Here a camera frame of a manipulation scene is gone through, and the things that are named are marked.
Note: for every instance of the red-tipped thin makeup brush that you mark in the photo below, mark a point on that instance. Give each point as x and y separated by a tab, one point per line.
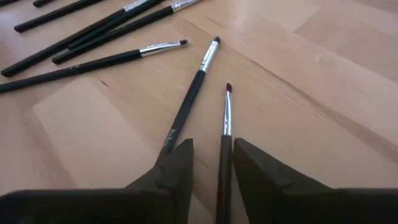
224	171

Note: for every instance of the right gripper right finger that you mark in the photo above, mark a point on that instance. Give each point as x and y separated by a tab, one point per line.
280	199

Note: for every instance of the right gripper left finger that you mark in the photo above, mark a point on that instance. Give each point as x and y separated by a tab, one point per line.
168	193

